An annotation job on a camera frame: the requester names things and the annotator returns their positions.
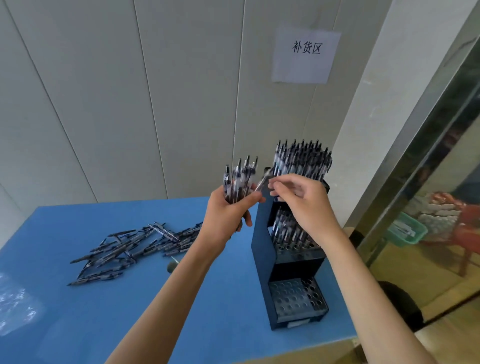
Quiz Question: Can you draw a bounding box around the person's right hand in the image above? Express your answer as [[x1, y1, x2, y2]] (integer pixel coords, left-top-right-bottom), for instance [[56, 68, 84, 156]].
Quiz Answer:
[[268, 173, 350, 248]]

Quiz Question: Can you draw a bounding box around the person's left hand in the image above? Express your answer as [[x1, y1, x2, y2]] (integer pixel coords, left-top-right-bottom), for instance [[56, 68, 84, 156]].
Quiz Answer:
[[194, 183, 267, 260]]

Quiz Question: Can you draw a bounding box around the black tiered pen display stand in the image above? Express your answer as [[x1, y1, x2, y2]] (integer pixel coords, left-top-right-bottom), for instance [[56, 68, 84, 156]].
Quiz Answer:
[[250, 166, 331, 332]]

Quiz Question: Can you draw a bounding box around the pile of black pens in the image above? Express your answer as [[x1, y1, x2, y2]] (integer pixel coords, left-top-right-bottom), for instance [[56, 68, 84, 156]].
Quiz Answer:
[[67, 221, 203, 287]]

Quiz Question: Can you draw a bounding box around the person's right forearm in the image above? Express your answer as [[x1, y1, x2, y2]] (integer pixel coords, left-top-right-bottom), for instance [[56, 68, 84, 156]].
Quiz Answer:
[[324, 228, 438, 364]]

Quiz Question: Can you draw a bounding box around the person's left forearm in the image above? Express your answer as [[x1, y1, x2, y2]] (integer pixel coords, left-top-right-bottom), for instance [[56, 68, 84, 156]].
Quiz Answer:
[[104, 239, 222, 364]]

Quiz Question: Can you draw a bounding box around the green plastic basket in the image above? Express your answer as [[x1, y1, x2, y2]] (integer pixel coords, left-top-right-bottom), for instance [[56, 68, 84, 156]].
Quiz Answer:
[[386, 211, 428, 248]]

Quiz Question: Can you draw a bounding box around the black round object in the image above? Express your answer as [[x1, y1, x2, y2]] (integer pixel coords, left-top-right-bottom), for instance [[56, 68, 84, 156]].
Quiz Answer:
[[376, 281, 425, 333]]

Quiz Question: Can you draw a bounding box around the steel framed glass partition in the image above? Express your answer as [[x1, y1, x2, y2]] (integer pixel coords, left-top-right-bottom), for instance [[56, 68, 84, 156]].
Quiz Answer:
[[344, 37, 480, 338]]

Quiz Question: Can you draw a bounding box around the white paper sign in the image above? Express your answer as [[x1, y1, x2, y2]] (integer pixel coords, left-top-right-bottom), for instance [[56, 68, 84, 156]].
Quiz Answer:
[[271, 26, 342, 84]]

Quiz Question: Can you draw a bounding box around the blue table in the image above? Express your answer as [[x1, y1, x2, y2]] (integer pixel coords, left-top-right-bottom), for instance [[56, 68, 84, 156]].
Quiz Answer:
[[0, 196, 359, 364]]

